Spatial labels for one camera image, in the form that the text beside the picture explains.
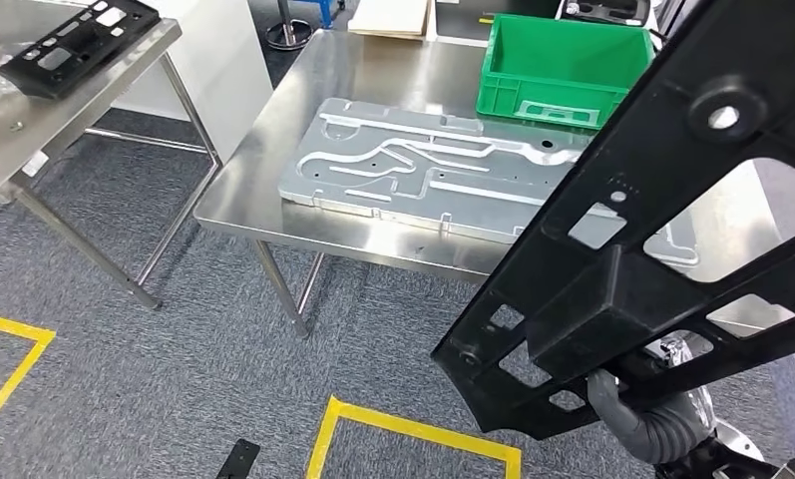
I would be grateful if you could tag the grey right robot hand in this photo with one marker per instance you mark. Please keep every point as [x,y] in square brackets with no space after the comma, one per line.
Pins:
[605,396]

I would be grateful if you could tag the black plastic bracket part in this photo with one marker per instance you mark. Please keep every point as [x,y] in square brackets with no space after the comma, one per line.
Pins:
[73,46]
[635,297]

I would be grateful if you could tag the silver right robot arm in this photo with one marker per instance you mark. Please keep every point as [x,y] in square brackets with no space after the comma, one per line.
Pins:
[668,439]

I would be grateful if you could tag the stainless steel workbench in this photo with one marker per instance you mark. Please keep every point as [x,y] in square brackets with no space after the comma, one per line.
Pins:
[370,66]

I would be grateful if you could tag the yellow floor tape square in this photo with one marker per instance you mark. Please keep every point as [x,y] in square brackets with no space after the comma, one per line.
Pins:
[423,430]
[23,370]

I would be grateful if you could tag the machined aluminium plate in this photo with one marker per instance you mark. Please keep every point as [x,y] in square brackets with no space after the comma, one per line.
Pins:
[437,178]

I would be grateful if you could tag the green plastic crate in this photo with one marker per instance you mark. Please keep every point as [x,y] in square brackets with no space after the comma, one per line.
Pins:
[555,86]

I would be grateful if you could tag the black robot foot plate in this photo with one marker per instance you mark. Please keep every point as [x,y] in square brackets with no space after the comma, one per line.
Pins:
[238,459]

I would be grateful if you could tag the black moulded tray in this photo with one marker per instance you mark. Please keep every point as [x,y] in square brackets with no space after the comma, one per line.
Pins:
[602,10]

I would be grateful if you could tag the beige flat board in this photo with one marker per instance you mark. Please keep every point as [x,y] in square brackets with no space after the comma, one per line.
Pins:
[390,16]

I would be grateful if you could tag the white cabinet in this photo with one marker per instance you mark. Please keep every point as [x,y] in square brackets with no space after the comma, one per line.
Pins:
[212,66]

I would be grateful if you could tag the stainless steel side table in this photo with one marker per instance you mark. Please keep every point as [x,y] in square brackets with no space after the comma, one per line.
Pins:
[53,125]

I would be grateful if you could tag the small metal bolt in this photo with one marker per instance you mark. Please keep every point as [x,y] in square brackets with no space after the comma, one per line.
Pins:
[17,125]

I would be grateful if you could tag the chrome stanchion post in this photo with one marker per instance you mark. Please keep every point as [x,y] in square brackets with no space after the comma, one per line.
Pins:
[290,33]

